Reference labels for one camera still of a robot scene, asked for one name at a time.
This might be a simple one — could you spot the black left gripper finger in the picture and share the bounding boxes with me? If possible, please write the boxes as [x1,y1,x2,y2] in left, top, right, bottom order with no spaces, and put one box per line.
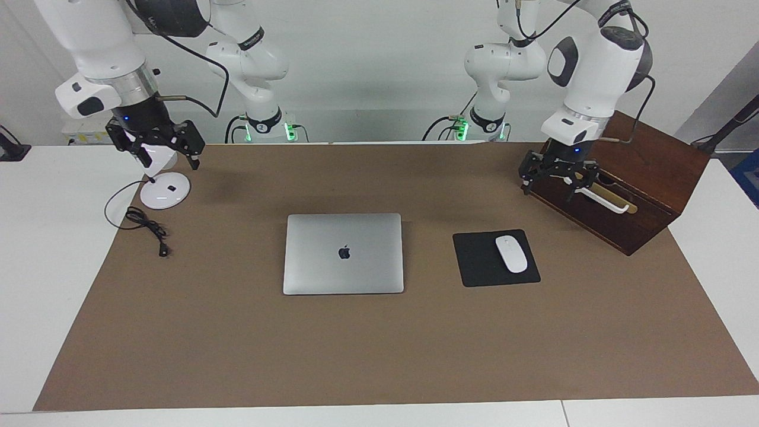
[566,163,601,202]
[519,151,543,195]

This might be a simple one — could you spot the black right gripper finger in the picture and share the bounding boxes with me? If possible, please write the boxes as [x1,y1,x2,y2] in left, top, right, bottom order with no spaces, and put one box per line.
[177,120,206,171]
[106,120,152,168]

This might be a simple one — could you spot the silver grey laptop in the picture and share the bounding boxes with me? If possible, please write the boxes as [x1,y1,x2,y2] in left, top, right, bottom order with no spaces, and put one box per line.
[283,212,405,295]

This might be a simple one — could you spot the white power strip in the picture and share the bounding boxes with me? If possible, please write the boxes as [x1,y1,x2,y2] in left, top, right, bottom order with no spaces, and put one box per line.
[62,119,113,145]

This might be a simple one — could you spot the white desk lamp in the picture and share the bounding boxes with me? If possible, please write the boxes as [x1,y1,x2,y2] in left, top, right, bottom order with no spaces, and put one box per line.
[125,132,192,210]

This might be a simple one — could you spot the dark brown wooden box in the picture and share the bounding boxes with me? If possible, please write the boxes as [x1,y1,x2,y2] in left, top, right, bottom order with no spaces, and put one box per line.
[525,110,711,256]

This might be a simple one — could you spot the white computer mouse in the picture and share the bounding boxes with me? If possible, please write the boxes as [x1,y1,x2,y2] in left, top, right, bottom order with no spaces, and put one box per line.
[495,235,528,274]

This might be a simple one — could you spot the black mouse pad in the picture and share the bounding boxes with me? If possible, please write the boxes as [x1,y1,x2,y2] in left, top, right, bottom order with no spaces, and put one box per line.
[452,229,541,288]

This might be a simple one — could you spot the black stand pole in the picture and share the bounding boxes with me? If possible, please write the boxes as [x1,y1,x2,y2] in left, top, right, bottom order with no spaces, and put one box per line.
[691,94,759,156]

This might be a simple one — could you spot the blue crate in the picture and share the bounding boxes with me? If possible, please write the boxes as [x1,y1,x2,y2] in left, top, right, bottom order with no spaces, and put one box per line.
[731,148,759,209]

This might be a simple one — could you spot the brown table mat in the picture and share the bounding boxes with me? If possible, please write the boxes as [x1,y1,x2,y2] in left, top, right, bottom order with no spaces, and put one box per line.
[33,142,759,412]

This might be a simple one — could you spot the white box handle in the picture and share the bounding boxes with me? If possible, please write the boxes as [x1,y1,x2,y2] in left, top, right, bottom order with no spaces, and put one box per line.
[578,187,630,214]

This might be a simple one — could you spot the black right base cable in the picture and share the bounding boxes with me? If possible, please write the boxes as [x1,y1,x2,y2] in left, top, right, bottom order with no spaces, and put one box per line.
[224,114,250,144]

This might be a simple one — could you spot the black base cable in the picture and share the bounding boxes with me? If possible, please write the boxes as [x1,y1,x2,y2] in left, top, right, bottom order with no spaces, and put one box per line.
[422,89,478,142]
[224,114,250,144]

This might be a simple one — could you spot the brass handle plate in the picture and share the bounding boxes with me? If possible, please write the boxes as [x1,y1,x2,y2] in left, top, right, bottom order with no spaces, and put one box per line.
[593,181,638,214]

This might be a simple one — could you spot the black lamp power cable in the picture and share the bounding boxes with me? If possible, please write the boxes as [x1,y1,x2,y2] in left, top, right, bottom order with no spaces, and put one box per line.
[104,180,173,258]

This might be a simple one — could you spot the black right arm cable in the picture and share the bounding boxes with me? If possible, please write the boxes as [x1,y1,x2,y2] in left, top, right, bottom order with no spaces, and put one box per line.
[125,0,229,119]

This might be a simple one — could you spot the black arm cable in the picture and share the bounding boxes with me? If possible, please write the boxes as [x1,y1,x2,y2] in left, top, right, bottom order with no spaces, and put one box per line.
[125,0,229,119]
[599,74,656,145]

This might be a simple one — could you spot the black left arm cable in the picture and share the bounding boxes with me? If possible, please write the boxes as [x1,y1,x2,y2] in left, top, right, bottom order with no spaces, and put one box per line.
[599,74,656,145]

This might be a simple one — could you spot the black left base cable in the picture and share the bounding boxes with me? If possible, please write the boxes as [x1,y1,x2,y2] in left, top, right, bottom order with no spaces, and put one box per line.
[422,89,478,142]

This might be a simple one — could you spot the black clamp mount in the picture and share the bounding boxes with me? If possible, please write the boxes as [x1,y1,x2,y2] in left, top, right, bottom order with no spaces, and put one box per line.
[0,125,31,162]

